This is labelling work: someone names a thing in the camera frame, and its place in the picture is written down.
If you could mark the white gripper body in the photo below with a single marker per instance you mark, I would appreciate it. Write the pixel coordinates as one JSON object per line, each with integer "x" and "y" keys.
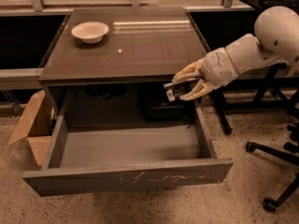
{"x": 218, "y": 67}

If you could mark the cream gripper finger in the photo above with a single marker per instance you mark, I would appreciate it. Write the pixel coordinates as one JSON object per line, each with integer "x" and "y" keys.
{"x": 202, "y": 88}
{"x": 190, "y": 71}

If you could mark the black rxbar chocolate bar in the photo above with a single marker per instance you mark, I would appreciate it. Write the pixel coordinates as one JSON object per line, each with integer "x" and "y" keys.
{"x": 174, "y": 91}

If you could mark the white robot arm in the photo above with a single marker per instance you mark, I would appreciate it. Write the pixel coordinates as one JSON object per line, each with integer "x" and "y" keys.
{"x": 275, "y": 39}

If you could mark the grey cabinet with glass top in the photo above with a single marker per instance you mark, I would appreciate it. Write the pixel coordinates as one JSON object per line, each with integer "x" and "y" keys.
{"x": 143, "y": 44}

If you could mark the grey open top drawer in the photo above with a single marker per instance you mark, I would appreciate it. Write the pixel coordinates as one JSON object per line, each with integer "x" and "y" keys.
{"x": 102, "y": 142}

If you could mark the black bag under cabinet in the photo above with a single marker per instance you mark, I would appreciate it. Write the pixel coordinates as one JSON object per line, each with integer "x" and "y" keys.
{"x": 155, "y": 106}

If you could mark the white ceramic bowl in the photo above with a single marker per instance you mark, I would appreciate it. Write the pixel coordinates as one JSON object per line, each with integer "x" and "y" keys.
{"x": 90, "y": 32}

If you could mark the black office chair base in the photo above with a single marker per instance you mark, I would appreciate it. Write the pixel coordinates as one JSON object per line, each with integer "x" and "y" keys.
{"x": 273, "y": 153}

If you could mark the brown cardboard box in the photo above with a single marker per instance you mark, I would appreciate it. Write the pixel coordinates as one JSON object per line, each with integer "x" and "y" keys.
{"x": 34, "y": 126}

